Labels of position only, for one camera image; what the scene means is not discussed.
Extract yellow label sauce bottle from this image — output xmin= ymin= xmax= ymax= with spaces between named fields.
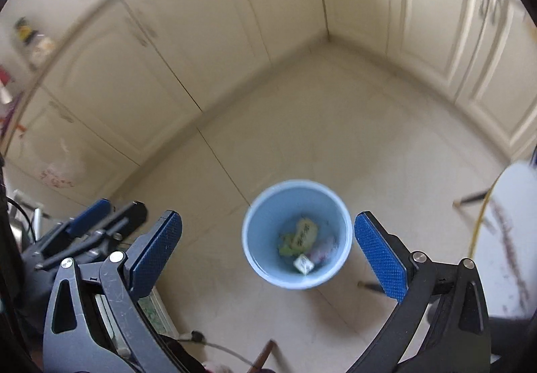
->
xmin=14 ymin=18 xmax=36 ymax=44

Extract green patterned flat box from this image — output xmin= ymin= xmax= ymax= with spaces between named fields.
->
xmin=136 ymin=287 xmax=179 ymax=338

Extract small green wrapper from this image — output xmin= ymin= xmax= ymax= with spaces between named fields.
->
xmin=277 ymin=232 xmax=299 ymax=257

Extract white plastic bag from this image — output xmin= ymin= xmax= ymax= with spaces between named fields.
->
xmin=40 ymin=142 xmax=87 ymax=191

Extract pink white wrapper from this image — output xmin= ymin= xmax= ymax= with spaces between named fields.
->
xmin=310 ymin=236 xmax=338 ymax=262

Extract brown wooden stick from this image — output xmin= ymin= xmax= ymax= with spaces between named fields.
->
xmin=247 ymin=339 xmax=278 ymax=373

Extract blue plastic waste bin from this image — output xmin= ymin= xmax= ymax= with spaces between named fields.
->
xmin=241 ymin=180 xmax=353 ymax=290

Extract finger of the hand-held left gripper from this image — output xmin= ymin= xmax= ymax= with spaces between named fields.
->
xmin=23 ymin=199 xmax=113 ymax=260
xmin=34 ymin=200 xmax=148 ymax=271

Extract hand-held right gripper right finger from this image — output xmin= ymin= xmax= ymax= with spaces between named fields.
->
xmin=346 ymin=211 xmax=491 ymax=373

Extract dark red holder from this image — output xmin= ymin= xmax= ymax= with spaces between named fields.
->
xmin=0 ymin=64 xmax=13 ymax=105

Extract cream lower kitchen cabinets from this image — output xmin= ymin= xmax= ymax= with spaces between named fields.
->
xmin=0 ymin=0 xmax=537 ymax=197

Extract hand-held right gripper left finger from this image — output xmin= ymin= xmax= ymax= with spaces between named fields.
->
xmin=42 ymin=210 xmax=185 ymax=373

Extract chrome metal rack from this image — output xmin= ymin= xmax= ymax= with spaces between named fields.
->
xmin=6 ymin=188 xmax=51 ymax=239

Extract round white marble table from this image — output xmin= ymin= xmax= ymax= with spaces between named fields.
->
xmin=356 ymin=161 xmax=537 ymax=323

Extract white cable with plug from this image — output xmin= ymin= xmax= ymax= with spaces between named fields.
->
xmin=180 ymin=330 xmax=256 ymax=365

